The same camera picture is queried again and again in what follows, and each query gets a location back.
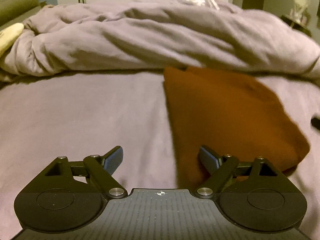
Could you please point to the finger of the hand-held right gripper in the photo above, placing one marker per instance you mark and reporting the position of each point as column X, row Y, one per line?
column 316, row 123

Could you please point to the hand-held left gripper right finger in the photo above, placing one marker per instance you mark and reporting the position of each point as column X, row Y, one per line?
column 208, row 158

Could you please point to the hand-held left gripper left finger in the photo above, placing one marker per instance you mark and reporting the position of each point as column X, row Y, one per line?
column 113, row 161

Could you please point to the brown shirt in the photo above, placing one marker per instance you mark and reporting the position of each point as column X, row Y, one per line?
column 225, row 110

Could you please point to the purple bed sheet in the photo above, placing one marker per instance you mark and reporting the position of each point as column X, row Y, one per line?
column 75, row 117

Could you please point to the dark nightstand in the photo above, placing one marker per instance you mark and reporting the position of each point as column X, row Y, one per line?
column 298, row 25

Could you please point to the purple duvet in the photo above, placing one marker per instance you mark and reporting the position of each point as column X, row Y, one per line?
column 150, row 37

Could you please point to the pale yellow pillow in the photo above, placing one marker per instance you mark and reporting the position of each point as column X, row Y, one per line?
column 10, row 36

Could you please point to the olive green headboard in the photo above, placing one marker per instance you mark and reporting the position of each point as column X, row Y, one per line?
column 17, row 3

